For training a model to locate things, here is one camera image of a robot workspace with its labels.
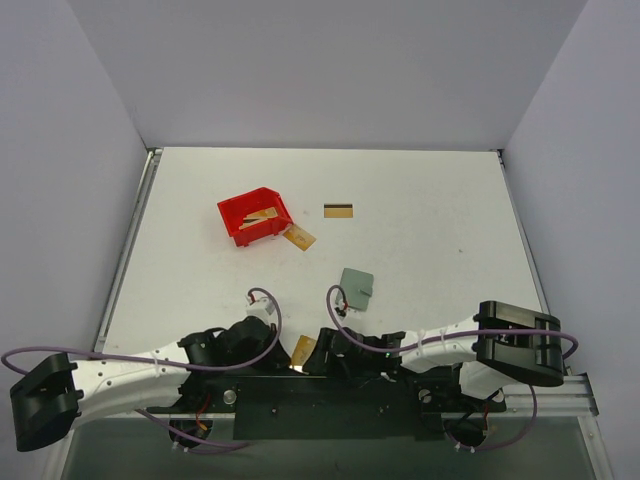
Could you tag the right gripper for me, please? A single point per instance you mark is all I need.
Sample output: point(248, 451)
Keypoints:
point(323, 353)

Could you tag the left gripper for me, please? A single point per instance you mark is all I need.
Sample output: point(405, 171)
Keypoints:
point(279, 355)

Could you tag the gold VIP card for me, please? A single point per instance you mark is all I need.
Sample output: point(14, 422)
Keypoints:
point(302, 352)
point(299, 237)

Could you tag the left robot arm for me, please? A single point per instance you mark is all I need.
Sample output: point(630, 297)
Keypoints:
point(61, 394)

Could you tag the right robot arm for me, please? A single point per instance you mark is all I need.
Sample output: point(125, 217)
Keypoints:
point(500, 345)

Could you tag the gold card inside bin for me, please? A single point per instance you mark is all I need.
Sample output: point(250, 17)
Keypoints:
point(259, 220)

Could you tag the gold card with magnetic stripe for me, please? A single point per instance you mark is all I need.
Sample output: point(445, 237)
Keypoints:
point(338, 211)

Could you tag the red plastic bin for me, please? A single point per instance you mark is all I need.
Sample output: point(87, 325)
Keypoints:
point(234, 209)

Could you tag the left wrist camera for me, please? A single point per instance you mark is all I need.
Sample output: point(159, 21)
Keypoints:
point(261, 308)

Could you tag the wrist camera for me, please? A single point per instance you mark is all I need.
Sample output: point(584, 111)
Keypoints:
point(342, 308)
point(261, 308)

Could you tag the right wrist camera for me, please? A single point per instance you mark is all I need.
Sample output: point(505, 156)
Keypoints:
point(342, 308)

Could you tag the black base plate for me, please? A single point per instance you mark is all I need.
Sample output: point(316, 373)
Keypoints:
point(295, 406)

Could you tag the aluminium frame rail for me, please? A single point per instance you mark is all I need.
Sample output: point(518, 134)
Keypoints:
point(574, 398)

